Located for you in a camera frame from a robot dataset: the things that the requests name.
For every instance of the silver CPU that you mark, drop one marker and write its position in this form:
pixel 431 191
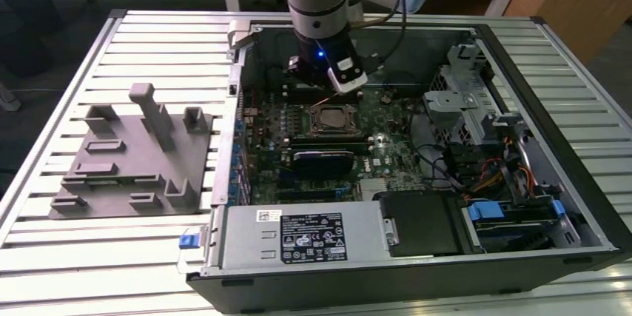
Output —
pixel 334 119

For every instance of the CPU socket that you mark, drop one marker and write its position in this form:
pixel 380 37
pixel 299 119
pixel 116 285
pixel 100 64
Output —
pixel 310 129

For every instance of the silver coin cell battery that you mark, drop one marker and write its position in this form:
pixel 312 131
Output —
pixel 388 96

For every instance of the perforated metal drive cage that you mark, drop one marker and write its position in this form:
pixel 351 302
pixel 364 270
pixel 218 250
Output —
pixel 451 103

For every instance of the green motherboard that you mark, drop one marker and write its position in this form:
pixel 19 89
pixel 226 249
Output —
pixel 400 146

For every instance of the black graphics card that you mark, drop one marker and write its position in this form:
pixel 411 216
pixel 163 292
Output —
pixel 323 168

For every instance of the silver chipset heatsink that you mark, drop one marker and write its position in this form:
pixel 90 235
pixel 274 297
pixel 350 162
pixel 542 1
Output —
pixel 375 187

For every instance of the grey parts rack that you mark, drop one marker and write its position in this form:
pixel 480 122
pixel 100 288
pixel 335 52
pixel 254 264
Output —
pixel 143 168

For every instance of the black plastic shroud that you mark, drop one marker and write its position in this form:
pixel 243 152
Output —
pixel 424 223

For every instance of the grey power supply unit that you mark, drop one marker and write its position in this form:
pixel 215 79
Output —
pixel 247 242

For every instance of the green RAM stick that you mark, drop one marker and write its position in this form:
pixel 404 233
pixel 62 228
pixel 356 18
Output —
pixel 108 182

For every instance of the blue disk carrier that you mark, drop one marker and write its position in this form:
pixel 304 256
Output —
pixel 486 211

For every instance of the blue case latch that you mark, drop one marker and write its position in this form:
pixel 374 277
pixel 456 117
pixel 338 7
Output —
pixel 187 242

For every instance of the black PC case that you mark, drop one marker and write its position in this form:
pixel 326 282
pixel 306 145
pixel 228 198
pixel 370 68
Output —
pixel 346 294

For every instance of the metal disk bay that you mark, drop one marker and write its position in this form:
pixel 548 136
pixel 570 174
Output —
pixel 568 231

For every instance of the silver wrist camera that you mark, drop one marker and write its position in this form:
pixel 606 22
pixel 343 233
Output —
pixel 351 81

